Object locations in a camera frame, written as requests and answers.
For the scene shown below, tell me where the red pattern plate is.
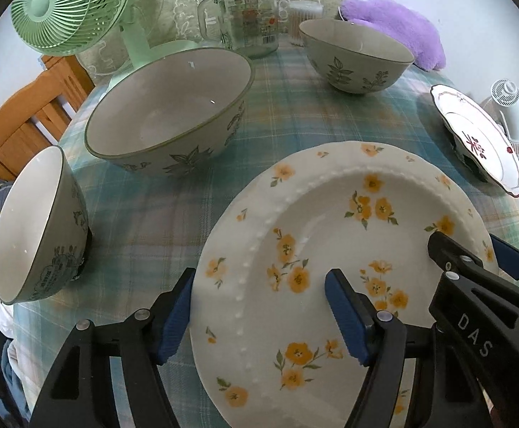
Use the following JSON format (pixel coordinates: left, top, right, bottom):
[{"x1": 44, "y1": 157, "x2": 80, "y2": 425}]
[{"x1": 430, "y1": 84, "x2": 519, "y2": 198}]

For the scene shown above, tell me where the flower pattern bowl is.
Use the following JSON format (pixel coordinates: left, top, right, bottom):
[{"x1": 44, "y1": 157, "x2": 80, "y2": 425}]
[{"x1": 0, "y1": 145, "x2": 91, "y2": 306}]

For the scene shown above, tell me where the glass jar with black lid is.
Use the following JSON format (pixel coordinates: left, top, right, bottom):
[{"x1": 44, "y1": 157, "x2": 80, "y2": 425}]
[{"x1": 197, "y1": 0, "x2": 282, "y2": 58}]

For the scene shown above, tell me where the yellow flower plate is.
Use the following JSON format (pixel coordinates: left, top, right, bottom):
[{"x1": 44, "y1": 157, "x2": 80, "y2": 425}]
[{"x1": 189, "y1": 140, "x2": 501, "y2": 428}]

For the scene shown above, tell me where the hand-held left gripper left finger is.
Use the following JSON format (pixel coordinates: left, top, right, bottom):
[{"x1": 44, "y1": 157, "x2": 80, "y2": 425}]
[{"x1": 27, "y1": 267, "x2": 198, "y2": 428}]

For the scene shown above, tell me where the purple plush toy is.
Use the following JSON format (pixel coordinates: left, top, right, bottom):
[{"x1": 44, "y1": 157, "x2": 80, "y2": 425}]
[{"x1": 339, "y1": 0, "x2": 447, "y2": 72}]

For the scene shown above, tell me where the large leaf pattern bowl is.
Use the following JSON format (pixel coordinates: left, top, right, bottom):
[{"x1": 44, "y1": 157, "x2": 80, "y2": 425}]
[{"x1": 84, "y1": 47, "x2": 256, "y2": 178}]

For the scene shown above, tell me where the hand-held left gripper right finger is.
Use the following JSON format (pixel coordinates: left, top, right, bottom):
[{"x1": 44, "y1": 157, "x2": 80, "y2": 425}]
[{"x1": 324, "y1": 268, "x2": 488, "y2": 428}]

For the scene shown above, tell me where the wooden chair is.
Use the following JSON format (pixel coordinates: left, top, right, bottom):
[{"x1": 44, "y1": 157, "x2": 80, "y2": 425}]
[{"x1": 0, "y1": 53, "x2": 95, "y2": 181}]

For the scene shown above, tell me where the cotton swab container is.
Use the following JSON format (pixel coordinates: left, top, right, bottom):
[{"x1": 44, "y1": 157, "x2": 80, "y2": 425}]
[{"x1": 288, "y1": 1, "x2": 323, "y2": 46}]

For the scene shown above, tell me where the green desk fan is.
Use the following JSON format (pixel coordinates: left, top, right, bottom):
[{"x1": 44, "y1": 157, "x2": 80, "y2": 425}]
[{"x1": 10, "y1": 0, "x2": 198, "y2": 87}]

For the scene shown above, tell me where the white fan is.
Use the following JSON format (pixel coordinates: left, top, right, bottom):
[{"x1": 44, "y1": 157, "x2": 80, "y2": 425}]
[{"x1": 480, "y1": 79, "x2": 519, "y2": 183}]

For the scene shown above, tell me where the small leaf pattern bowl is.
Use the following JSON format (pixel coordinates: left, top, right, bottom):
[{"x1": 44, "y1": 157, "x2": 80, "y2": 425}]
[{"x1": 299, "y1": 19, "x2": 415, "y2": 95}]

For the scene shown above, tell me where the plaid tablecloth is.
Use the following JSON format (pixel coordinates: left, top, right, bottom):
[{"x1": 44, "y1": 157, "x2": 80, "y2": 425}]
[{"x1": 12, "y1": 45, "x2": 519, "y2": 428}]

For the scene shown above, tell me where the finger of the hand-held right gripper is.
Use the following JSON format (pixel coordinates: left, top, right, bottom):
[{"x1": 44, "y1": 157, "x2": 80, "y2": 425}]
[
  {"x1": 492, "y1": 235, "x2": 519, "y2": 281},
  {"x1": 428, "y1": 231, "x2": 519, "y2": 411}
]

